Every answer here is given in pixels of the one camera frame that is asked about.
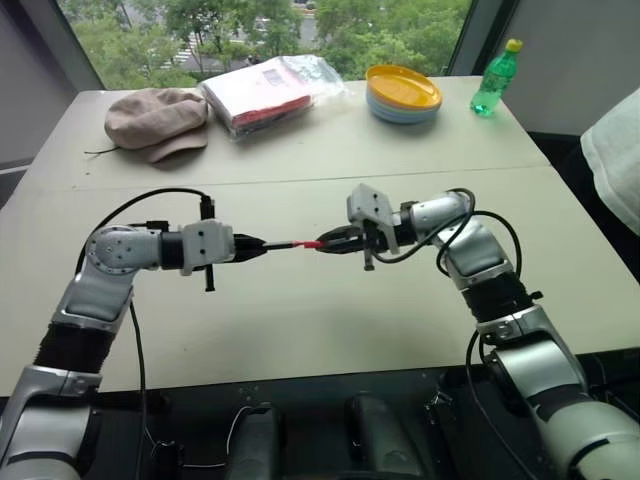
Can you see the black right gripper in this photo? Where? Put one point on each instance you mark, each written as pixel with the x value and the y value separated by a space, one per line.
pixel 377 240

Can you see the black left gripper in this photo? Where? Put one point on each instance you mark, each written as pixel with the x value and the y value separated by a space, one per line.
pixel 241 247

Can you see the red marker cap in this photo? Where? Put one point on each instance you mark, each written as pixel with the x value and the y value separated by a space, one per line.
pixel 315 244

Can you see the black marker pen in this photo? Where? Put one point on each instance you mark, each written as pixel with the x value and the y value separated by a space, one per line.
pixel 282 244

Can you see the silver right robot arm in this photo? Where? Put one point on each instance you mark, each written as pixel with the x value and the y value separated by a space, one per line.
pixel 520 330

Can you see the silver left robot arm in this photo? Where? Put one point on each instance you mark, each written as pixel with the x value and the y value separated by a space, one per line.
pixel 107 250

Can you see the beige newsboy cap hat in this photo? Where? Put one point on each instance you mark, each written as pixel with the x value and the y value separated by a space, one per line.
pixel 155 120

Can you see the pale blue plastic plate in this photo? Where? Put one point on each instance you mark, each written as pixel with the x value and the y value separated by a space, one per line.
pixel 400 119

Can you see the pale green plastic plate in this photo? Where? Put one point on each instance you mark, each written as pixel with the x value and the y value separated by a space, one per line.
pixel 400 111

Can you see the clear bag of folded clothes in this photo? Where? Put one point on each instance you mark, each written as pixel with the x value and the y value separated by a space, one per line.
pixel 270 95

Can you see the yellow plastic plate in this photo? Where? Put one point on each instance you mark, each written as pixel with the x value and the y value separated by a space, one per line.
pixel 402 85

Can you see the dark rounded shape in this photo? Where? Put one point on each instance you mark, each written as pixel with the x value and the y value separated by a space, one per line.
pixel 257 445
pixel 377 435

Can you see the green bottle with yellow lid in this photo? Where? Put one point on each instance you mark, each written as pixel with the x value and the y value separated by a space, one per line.
pixel 490 85

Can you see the white cloth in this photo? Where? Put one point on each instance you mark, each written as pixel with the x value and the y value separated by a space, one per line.
pixel 615 160

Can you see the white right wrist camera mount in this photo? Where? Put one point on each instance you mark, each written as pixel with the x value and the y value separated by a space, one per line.
pixel 367 205

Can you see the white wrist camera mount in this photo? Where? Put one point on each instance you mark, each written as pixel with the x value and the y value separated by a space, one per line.
pixel 207 245
pixel 367 205

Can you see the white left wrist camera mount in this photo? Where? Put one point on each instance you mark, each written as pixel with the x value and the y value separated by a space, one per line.
pixel 207 245

